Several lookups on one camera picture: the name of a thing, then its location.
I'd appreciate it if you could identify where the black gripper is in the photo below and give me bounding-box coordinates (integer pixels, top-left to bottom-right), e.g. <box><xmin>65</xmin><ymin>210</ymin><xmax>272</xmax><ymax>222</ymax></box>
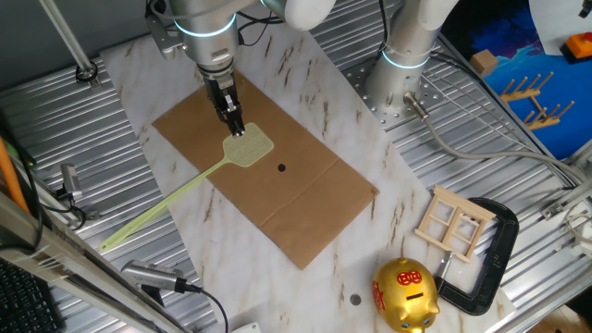
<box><xmin>197</xmin><ymin>63</ymin><xmax>247</xmax><ymax>139</ymax></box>

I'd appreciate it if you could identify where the light green plastic flyswatter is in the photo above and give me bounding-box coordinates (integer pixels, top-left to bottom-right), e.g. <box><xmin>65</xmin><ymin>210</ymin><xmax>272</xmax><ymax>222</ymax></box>
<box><xmin>98</xmin><ymin>122</ymin><xmax>275</xmax><ymax>253</ymax></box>

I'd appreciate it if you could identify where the brown cardboard sheet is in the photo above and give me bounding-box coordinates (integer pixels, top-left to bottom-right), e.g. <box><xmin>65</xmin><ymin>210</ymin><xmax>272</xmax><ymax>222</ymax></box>
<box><xmin>152</xmin><ymin>71</ymin><xmax>380</xmax><ymax>271</ymax></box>

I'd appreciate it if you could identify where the white marble board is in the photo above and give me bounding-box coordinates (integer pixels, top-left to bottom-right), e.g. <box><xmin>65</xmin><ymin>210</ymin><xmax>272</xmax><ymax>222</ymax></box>
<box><xmin>99</xmin><ymin>0</ymin><xmax>517</xmax><ymax>333</ymax></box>

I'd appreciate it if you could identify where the black clamp device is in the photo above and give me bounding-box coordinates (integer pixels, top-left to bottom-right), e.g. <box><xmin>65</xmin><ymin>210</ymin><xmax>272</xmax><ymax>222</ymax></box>
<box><xmin>55</xmin><ymin>163</ymin><xmax>84</xmax><ymax>203</ymax></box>

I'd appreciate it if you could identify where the aluminium pole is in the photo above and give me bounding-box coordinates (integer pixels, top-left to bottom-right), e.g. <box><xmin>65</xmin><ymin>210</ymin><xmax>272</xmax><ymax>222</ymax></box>
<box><xmin>38</xmin><ymin>0</ymin><xmax>101</xmax><ymax>89</ymax></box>

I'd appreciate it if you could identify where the orange tube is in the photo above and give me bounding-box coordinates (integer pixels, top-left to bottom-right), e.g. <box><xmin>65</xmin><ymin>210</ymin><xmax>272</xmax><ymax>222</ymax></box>
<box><xmin>0</xmin><ymin>137</ymin><xmax>31</xmax><ymax>215</ymax></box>

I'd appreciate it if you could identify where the golden piggy bank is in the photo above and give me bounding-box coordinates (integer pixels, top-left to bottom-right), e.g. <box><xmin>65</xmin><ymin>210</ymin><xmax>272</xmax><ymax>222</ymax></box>
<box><xmin>372</xmin><ymin>257</ymin><xmax>441</xmax><ymax>333</ymax></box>

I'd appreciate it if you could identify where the small wooden cube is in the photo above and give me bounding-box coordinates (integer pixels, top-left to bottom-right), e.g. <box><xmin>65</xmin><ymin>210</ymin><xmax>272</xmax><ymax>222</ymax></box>
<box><xmin>469</xmin><ymin>49</ymin><xmax>500</xmax><ymax>79</ymax></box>

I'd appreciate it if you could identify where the black keyboard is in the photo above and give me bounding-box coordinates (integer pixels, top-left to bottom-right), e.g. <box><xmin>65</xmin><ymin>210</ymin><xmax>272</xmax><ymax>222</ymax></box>
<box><xmin>0</xmin><ymin>258</ymin><xmax>66</xmax><ymax>333</ymax></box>

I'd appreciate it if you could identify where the wooden peg rack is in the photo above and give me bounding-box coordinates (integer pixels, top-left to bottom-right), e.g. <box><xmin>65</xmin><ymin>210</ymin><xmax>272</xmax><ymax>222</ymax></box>
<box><xmin>500</xmin><ymin>71</ymin><xmax>555</xmax><ymax>104</ymax></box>
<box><xmin>523</xmin><ymin>95</ymin><xmax>576</xmax><ymax>131</ymax></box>

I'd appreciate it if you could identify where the black C-clamp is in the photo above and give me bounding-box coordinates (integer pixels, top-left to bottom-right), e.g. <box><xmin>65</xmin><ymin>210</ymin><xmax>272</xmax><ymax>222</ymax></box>
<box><xmin>434</xmin><ymin>197</ymin><xmax>520</xmax><ymax>316</ymax></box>

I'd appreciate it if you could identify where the blue printed poster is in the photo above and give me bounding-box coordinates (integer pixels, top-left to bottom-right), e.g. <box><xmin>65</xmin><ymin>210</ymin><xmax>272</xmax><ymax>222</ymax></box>
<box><xmin>441</xmin><ymin>0</ymin><xmax>592</xmax><ymax>161</ymax></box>

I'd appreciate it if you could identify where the white paper sheet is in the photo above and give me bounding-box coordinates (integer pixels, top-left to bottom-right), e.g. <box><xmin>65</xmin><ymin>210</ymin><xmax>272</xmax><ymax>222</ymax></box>
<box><xmin>528</xmin><ymin>0</ymin><xmax>592</xmax><ymax>56</ymax></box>

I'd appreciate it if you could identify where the orange button box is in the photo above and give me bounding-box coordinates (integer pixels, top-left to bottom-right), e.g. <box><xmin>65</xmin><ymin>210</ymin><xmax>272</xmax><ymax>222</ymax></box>
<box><xmin>560</xmin><ymin>31</ymin><xmax>592</xmax><ymax>65</ymax></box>

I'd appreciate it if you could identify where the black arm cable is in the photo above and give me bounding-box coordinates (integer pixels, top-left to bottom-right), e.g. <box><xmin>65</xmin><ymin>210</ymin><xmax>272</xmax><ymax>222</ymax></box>
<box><xmin>234</xmin><ymin>7</ymin><xmax>286</xmax><ymax>47</ymax></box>

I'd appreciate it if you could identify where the perforated aluminium base plate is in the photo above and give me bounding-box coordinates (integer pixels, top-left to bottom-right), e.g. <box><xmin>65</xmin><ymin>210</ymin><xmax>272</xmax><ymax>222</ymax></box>
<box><xmin>341</xmin><ymin>55</ymin><xmax>445</xmax><ymax>130</ymax></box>

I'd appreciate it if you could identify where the black rubber ring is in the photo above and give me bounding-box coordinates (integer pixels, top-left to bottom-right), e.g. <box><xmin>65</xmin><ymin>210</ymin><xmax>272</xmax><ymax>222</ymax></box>
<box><xmin>75</xmin><ymin>59</ymin><xmax>99</xmax><ymax>84</ymax></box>

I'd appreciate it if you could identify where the silver finned camera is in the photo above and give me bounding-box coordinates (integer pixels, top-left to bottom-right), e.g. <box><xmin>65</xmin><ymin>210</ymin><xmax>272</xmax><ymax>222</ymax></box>
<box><xmin>120</xmin><ymin>259</ymin><xmax>189</xmax><ymax>293</ymax></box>

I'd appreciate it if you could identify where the black cable bundle at base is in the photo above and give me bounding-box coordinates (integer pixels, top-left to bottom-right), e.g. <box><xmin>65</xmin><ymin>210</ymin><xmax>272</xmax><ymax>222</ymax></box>
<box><xmin>376</xmin><ymin>0</ymin><xmax>390</xmax><ymax>53</ymax></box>

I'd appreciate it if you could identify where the black camera cable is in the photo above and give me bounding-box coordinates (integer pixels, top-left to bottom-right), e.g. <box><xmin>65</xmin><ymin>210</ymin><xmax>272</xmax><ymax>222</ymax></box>
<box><xmin>184</xmin><ymin>282</ymin><xmax>230</xmax><ymax>333</ymax></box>

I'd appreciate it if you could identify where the black looped cable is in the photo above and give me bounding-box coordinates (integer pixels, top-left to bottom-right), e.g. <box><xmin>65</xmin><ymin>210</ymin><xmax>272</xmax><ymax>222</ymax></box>
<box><xmin>43</xmin><ymin>191</ymin><xmax>88</xmax><ymax>231</ymax></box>

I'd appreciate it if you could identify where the aluminium frame beam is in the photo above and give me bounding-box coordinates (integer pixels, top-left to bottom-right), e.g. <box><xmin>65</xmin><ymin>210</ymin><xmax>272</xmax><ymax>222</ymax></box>
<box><xmin>0</xmin><ymin>191</ymin><xmax>186</xmax><ymax>333</ymax></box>

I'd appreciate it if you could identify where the thick grey cable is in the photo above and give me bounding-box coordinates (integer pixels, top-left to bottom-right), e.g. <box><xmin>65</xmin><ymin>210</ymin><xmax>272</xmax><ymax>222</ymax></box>
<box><xmin>402</xmin><ymin>91</ymin><xmax>588</xmax><ymax>185</ymax></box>

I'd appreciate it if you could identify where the small wooden window frame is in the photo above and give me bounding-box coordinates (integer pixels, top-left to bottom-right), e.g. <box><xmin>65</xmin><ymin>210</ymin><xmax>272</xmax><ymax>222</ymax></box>
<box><xmin>413</xmin><ymin>184</ymin><xmax>498</xmax><ymax>265</ymax></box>

